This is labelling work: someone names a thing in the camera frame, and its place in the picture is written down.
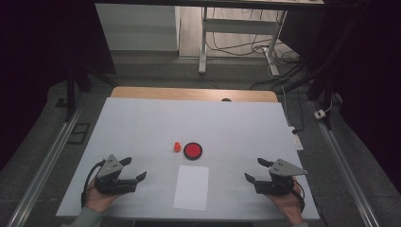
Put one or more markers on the person's left hand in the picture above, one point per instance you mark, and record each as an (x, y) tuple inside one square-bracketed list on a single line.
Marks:
[(97, 201)]

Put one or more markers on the aluminium floor rail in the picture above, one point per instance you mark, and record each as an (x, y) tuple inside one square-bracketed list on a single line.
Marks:
[(346, 176), (41, 176)]

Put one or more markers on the person's right hand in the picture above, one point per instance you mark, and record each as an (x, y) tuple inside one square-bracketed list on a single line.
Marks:
[(291, 206)]

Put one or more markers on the black metal stand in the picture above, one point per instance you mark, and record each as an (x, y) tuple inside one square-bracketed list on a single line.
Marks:
[(324, 94), (71, 94)]

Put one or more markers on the white frame desk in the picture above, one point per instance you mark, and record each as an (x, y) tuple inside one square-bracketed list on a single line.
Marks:
[(239, 26)]

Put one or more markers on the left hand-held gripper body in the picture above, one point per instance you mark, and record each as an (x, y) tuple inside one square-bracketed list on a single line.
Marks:
[(113, 186)]

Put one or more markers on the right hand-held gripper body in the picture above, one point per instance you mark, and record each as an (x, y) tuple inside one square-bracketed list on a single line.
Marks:
[(277, 186)]

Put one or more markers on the black curtain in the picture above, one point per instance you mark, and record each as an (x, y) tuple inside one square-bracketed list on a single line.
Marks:
[(31, 63), (372, 78)]

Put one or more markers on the round black red ink pad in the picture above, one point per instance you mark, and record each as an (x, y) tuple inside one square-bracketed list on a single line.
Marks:
[(193, 159)]

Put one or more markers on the white power strip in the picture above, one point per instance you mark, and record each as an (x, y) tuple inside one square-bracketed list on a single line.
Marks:
[(297, 142)]

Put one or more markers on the small white adapter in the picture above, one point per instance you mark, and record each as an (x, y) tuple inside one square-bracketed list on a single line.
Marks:
[(319, 114)]

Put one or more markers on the white cabinet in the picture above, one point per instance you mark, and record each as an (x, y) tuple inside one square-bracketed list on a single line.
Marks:
[(135, 28)]

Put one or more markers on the dark floor socket plate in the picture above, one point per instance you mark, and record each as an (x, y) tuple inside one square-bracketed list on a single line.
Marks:
[(78, 133)]

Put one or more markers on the white paper sheet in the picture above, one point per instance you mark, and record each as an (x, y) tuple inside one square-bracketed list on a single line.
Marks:
[(190, 189)]

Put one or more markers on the black table grommet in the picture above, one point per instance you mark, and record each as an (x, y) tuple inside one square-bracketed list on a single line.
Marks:
[(226, 100)]

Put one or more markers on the wooden table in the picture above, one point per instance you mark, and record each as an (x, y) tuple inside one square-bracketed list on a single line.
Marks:
[(189, 93)]

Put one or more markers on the small orange stamp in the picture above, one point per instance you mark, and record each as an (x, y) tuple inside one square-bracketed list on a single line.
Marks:
[(177, 147)]

